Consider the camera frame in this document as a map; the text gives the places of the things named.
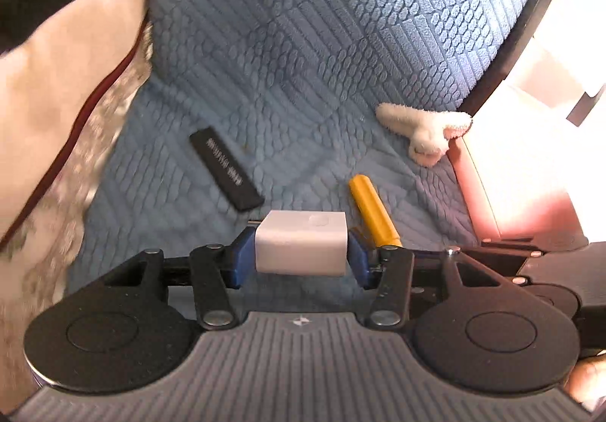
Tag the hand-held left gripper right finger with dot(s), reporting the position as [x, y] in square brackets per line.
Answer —
[358, 257]

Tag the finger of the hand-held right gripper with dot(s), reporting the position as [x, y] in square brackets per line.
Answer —
[509, 249]

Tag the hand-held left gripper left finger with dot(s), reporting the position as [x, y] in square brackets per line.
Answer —
[241, 257]

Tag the pink cardboard box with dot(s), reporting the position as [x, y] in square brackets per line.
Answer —
[521, 214]

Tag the white square charger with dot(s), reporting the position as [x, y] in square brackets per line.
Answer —
[303, 242]

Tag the person's right hand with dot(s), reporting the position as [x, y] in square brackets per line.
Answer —
[589, 379]

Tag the yellow tube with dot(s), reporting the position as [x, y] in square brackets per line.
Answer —
[374, 209]

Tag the black flat stick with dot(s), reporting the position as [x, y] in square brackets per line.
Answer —
[227, 171]

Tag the floral lace cloth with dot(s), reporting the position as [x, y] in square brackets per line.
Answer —
[85, 157]

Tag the blue textured sofa cover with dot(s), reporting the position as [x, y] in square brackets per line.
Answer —
[307, 48]

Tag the beige pillow with red piping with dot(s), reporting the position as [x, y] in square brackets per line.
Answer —
[57, 72]

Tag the black sofa frame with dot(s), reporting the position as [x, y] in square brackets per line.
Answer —
[535, 20]

